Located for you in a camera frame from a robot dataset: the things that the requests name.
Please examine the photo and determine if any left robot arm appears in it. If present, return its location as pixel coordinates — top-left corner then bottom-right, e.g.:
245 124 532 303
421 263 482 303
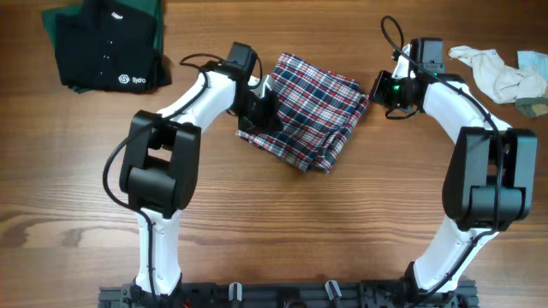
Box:
117 42 283 303

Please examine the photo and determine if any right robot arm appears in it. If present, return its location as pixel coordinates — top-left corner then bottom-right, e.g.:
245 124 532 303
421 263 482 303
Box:
371 38 538 302

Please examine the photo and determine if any beige crumpled cloth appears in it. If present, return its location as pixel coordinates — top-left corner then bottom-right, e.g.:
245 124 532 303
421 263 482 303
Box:
448 45 547 104

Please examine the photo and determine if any olive green cloth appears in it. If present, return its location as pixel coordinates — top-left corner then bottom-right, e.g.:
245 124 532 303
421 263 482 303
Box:
515 97 548 118

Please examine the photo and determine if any light blue cloth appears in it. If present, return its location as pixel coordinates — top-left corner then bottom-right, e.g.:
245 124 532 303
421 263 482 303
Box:
517 50 548 80

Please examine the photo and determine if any green folded shirt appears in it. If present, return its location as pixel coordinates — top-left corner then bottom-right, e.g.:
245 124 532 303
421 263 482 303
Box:
40 0 166 95

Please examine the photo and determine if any black folded polo shirt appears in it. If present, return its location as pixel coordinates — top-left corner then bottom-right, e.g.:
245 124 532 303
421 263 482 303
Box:
54 0 174 93

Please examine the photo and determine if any right black cable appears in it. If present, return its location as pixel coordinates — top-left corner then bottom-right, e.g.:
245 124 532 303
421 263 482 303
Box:
379 15 506 307

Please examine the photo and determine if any black cable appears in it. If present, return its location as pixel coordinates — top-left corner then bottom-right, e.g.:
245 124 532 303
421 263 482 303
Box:
379 15 506 307
101 51 265 300

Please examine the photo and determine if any left black cable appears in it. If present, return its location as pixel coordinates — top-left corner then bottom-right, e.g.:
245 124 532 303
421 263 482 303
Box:
101 51 265 300

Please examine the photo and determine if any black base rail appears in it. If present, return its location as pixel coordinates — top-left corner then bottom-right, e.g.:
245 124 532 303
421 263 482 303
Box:
97 280 479 308

